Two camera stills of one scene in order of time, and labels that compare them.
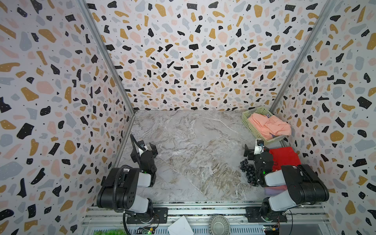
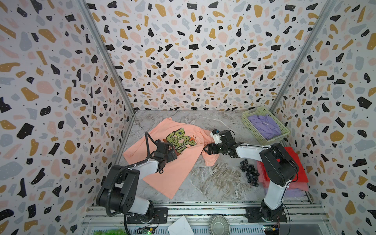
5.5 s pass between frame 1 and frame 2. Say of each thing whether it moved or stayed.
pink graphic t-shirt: moved
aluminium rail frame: stayed
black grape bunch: stayed
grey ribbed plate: stayed
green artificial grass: stayed
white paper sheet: stayed
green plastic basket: stayed
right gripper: moved
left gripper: moved
